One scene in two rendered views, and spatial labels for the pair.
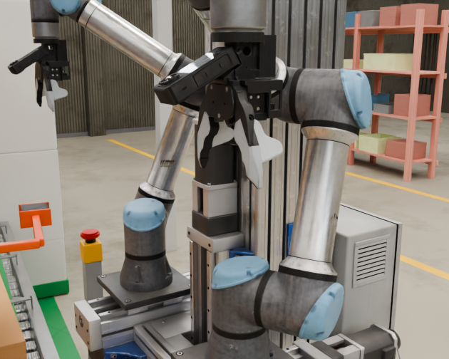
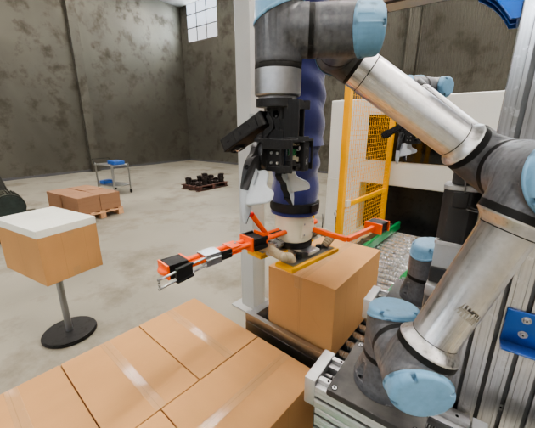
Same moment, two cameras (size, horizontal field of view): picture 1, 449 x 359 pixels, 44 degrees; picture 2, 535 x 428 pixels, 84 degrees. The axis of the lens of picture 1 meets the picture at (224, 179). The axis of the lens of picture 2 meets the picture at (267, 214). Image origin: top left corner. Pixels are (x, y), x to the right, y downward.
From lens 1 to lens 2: 0.74 m
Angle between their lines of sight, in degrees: 65
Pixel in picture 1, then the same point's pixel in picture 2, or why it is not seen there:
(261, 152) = (251, 196)
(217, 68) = (247, 127)
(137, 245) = (411, 267)
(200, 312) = not seen: hidden behind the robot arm
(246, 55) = (274, 118)
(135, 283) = (403, 292)
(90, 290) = not seen: hidden behind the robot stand
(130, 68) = not seen: outside the picture
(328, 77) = (522, 149)
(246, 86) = (262, 143)
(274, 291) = (385, 340)
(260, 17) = (270, 84)
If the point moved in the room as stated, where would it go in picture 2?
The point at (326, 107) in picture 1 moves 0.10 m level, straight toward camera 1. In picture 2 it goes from (498, 186) to (444, 188)
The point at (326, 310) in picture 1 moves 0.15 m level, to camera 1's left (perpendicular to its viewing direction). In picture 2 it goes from (398, 384) to (346, 333)
